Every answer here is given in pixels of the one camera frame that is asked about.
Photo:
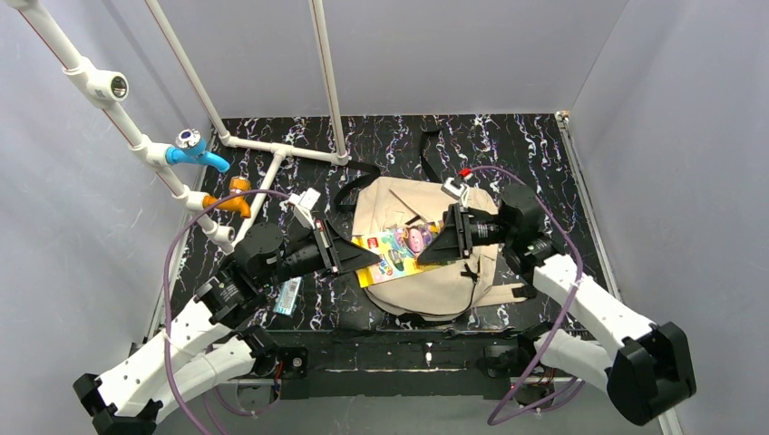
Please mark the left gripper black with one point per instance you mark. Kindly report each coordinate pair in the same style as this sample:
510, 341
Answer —
327, 246

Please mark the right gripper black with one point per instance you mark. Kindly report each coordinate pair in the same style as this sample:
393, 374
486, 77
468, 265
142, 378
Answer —
465, 231

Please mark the beige student backpack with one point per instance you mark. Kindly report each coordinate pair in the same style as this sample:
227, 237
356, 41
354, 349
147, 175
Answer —
436, 296

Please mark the yellow crayon box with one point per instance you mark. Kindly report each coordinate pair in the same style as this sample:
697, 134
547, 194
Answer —
398, 249

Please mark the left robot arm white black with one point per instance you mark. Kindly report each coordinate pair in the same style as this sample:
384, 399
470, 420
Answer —
210, 341

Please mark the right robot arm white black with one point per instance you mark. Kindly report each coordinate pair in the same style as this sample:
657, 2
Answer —
645, 368

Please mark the teal pencil pack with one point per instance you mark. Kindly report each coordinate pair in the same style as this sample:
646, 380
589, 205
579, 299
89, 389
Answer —
287, 298

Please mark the blue tap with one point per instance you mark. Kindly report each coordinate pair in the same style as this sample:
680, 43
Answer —
191, 148

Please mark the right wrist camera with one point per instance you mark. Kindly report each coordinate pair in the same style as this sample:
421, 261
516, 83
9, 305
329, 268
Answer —
457, 189

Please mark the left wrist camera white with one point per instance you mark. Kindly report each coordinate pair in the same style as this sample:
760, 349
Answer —
305, 204

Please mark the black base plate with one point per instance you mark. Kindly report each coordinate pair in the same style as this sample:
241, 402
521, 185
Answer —
408, 363

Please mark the aluminium rail frame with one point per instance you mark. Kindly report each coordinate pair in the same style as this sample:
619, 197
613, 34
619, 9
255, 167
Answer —
645, 368

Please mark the white pvc pipe frame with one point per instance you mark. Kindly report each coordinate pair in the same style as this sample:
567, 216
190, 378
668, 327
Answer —
106, 90

